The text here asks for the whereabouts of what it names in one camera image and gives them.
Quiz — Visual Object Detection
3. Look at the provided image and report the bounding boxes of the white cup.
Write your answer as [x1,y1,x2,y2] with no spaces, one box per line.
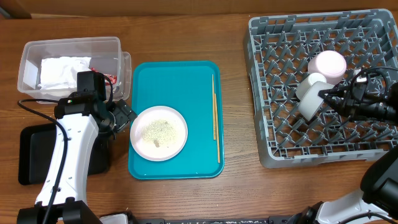
[295,73,326,100]

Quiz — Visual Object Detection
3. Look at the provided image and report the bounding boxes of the white napkin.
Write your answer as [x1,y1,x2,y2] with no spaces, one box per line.
[38,57,91,90]

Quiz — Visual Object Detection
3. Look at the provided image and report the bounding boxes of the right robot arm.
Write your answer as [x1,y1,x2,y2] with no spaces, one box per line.
[288,82,397,223]

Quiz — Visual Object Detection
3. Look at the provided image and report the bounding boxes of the clear plastic bin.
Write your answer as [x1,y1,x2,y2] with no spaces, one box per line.
[17,37,132,101]

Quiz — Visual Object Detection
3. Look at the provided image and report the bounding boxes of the large white plate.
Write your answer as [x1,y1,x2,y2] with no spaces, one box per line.
[130,106,188,162]

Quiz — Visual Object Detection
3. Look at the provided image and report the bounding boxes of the rice leftovers on plate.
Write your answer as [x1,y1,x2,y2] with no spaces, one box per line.
[142,119,178,147]

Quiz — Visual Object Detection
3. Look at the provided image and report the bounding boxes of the wooden chopstick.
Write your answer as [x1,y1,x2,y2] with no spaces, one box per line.
[211,74,216,140]
[213,94,221,163]

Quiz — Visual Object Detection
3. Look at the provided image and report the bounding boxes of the grey bowl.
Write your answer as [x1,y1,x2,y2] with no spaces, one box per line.
[298,82,334,121]

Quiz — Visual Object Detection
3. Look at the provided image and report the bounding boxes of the grey dishwasher rack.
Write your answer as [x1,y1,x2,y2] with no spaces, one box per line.
[243,9,397,168]

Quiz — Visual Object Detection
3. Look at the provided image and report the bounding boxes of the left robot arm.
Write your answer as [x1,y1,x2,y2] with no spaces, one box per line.
[17,71,137,223]

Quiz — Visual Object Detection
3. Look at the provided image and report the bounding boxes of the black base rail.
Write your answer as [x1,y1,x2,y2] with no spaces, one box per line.
[99,211,312,224]

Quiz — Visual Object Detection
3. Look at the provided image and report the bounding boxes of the black tray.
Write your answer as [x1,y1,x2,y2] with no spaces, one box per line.
[18,123,110,185]

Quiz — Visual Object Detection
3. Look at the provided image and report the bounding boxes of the red snack wrapper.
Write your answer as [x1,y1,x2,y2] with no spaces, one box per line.
[90,67,117,86]

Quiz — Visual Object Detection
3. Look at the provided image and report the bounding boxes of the teal serving tray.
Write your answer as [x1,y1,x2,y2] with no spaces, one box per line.
[127,61,225,180]

